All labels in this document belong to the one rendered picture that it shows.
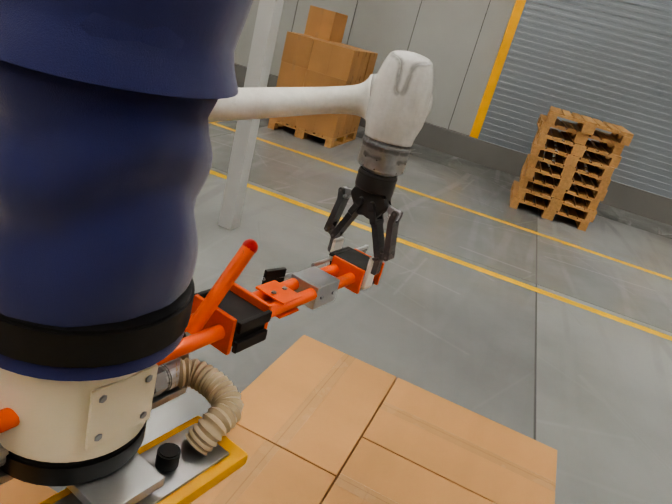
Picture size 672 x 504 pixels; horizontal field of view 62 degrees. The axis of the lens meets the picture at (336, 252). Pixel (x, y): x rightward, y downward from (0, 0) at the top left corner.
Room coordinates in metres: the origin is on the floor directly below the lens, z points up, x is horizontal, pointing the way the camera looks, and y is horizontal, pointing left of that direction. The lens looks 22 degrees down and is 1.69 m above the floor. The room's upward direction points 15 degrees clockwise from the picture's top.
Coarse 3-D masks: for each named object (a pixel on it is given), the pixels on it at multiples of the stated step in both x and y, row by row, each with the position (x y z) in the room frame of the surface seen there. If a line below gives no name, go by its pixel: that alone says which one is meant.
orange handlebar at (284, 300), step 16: (336, 272) 1.00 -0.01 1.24; (256, 288) 0.82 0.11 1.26; (272, 288) 0.83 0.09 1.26; (288, 288) 0.85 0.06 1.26; (272, 304) 0.78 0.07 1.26; (288, 304) 0.81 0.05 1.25; (192, 336) 0.64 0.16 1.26; (208, 336) 0.65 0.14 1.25; (176, 352) 0.60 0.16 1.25; (0, 416) 0.42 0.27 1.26; (16, 416) 0.43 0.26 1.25; (0, 432) 0.41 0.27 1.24
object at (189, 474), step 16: (176, 432) 0.59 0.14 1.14; (144, 448) 0.55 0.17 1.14; (160, 448) 0.53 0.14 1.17; (176, 448) 0.53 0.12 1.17; (192, 448) 0.57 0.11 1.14; (224, 448) 0.59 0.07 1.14; (240, 448) 0.60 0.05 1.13; (160, 464) 0.51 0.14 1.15; (176, 464) 0.52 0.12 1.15; (192, 464) 0.54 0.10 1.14; (208, 464) 0.55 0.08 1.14; (224, 464) 0.56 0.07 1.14; (240, 464) 0.58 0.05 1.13; (176, 480) 0.51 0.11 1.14; (192, 480) 0.52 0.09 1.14; (208, 480) 0.53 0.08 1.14; (64, 496) 0.45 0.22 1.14; (160, 496) 0.48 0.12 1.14; (176, 496) 0.49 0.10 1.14; (192, 496) 0.50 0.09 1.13
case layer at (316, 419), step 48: (288, 384) 1.58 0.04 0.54; (336, 384) 1.65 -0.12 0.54; (384, 384) 1.73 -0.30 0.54; (240, 432) 1.29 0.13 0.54; (288, 432) 1.35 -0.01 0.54; (336, 432) 1.41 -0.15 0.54; (384, 432) 1.47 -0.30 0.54; (432, 432) 1.53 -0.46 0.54; (480, 432) 1.60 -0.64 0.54; (240, 480) 1.12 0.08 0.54; (288, 480) 1.17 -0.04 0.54; (336, 480) 1.21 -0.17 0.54; (384, 480) 1.26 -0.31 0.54; (432, 480) 1.31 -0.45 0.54; (480, 480) 1.37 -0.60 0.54; (528, 480) 1.43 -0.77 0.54
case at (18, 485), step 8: (16, 480) 0.61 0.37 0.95; (0, 488) 0.59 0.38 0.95; (8, 488) 0.59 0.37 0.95; (16, 488) 0.60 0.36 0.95; (24, 488) 0.60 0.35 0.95; (32, 488) 0.60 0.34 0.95; (40, 488) 0.61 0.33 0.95; (48, 488) 0.61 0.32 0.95; (0, 496) 0.58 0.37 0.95; (8, 496) 0.58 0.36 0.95; (16, 496) 0.58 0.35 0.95; (24, 496) 0.59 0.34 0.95; (32, 496) 0.59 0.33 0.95; (40, 496) 0.59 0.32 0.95; (48, 496) 0.60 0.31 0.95
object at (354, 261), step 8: (336, 256) 1.02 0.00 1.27; (344, 256) 1.03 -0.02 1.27; (352, 256) 1.04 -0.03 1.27; (360, 256) 1.05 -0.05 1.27; (368, 256) 1.06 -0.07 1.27; (336, 264) 1.01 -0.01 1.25; (344, 264) 1.00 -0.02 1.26; (352, 264) 1.00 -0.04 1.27; (360, 264) 1.01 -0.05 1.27; (344, 272) 1.00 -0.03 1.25; (352, 272) 0.99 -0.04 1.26; (360, 272) 0.98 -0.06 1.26; (360, 280) 0.98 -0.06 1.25; (376, 280) 1.05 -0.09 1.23; (352, 288) 0.99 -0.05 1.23; (360, 288) 1.00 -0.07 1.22
